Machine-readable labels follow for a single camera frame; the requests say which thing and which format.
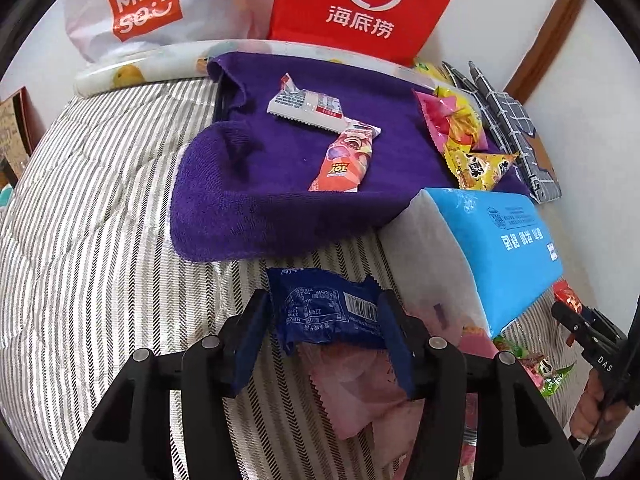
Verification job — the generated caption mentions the fruit printed paper roll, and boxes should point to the fruit printed paper roll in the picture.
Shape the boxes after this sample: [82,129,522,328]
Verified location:
[74,39,418,98]

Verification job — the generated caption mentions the brown wooden door frame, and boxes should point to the brown wooden door frame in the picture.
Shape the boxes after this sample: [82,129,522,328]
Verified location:
[502,0,586,107]

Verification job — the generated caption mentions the pale pink snack packet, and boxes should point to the pale pink snack packet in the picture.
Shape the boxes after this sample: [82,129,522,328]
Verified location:
[306,347,419,442]

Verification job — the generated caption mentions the yellow snack bag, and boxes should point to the yellow snack bag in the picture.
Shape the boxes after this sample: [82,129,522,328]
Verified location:
[412,59,452,84]

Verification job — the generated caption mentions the grey checked cloth with star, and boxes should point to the grey checked cloth with star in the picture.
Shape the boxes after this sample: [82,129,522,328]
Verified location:
[440,60,564,205]

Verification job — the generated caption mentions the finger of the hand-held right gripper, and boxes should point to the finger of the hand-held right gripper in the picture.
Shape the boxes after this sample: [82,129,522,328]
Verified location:
[582,308,626,340]
[551,300,601,349]

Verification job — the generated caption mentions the cartoon printed red snack packet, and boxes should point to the cartoon printed red snack packet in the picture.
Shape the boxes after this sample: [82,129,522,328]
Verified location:
[308,120,382,194]

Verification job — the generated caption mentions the dark blue snack packet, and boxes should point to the dark blue snack packet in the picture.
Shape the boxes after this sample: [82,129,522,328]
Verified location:
[266,266,397,357]

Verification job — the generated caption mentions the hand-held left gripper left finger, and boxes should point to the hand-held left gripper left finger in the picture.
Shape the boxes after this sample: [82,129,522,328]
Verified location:
[60,287,273,480]

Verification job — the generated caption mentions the purple towel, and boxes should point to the purple towel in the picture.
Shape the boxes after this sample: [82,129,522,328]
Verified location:
[170,51,531,264]

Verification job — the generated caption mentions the patterned notebook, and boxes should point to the patterned notebook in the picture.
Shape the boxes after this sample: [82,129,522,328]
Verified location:
[0,86,44,182]

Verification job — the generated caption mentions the blue tissue pack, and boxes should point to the blue tissue pack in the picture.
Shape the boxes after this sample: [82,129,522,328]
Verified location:
[379,187,565,340]

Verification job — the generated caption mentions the person's right hand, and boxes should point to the person's right hand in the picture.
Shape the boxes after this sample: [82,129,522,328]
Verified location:
[570,370,636,444]

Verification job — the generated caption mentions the yellow brown printed snack packet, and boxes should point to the yellow brown printed snack packet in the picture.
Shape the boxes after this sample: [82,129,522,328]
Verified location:
[444,141,516,192]

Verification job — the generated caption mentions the striped grey bed quilt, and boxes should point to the striped grey bed quilt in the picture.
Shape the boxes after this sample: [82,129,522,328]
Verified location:
[0,80,591,480]

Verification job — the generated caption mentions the white and red snack packet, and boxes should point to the white and red snack packet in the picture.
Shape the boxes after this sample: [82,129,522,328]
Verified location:
[267,73,347,134]

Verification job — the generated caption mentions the green snack packet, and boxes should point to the green snack packet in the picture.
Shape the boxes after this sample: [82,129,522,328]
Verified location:
[492,335,577,397]

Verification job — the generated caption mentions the white plastic shopping bag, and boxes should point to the white plastic shopping bag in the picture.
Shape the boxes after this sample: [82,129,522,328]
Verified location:
[64,0,281,64]

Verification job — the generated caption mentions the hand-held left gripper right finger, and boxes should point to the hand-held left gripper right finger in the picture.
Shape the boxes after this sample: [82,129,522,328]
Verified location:
[377,290,586,480]

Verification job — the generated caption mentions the pink candy packet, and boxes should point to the pink candy packet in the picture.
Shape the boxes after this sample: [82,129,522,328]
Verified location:
[413,87,464,154]

